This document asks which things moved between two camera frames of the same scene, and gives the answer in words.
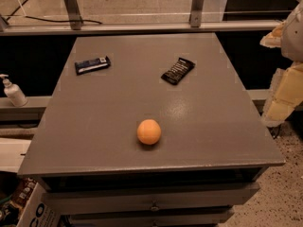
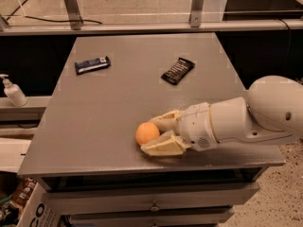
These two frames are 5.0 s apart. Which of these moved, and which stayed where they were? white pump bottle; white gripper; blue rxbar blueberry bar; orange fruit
Moved: white gripper
Stayed: orange fruit; blue rxbar blueberry bar; white pump bottle
